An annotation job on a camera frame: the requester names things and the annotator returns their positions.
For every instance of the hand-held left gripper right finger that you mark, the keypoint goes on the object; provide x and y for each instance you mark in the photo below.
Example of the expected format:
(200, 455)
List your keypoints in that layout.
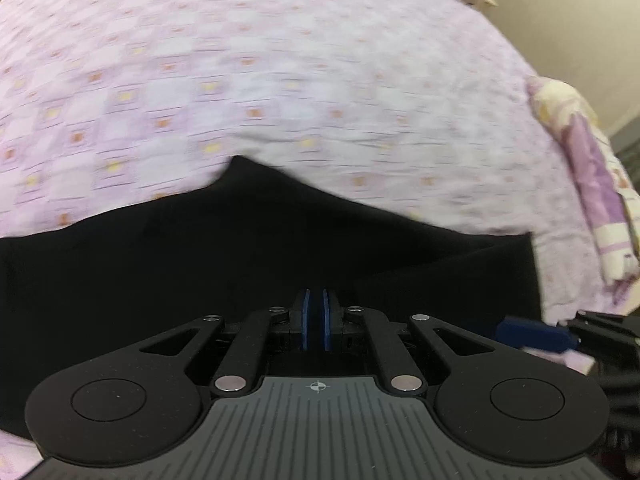
(329, 320)

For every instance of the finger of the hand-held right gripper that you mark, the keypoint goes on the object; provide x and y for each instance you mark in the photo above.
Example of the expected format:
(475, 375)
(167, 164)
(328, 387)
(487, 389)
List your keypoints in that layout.
(535, 334)

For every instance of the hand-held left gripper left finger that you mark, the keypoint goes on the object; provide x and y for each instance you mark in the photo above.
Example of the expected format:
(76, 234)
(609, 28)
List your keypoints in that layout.
(306, 320)

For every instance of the black pants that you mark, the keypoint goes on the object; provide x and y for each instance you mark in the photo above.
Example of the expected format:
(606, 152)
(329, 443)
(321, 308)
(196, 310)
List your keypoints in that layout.
(200, 260)

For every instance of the purple and cream patterned blanket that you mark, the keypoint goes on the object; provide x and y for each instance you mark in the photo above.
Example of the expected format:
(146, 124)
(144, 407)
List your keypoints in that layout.
(595, 175)

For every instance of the bed with purple patterned sheet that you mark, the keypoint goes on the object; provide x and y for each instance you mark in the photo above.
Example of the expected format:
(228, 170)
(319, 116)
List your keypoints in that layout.
(280, 70)

